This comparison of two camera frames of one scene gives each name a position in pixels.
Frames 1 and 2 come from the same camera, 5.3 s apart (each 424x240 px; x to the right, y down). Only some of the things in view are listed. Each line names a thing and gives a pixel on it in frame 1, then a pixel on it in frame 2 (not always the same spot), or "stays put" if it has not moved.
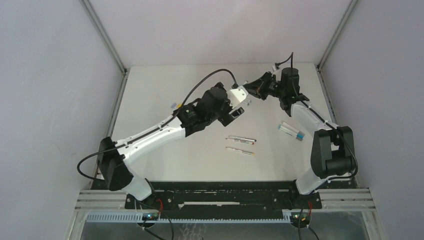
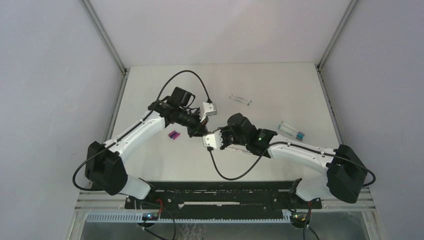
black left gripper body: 224,118 -> 194,124
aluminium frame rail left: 115,54 stays put
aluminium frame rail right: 325,53 stays put
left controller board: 150,216 stays put
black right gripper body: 268,89 -> 228,136
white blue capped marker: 297,136 stays put
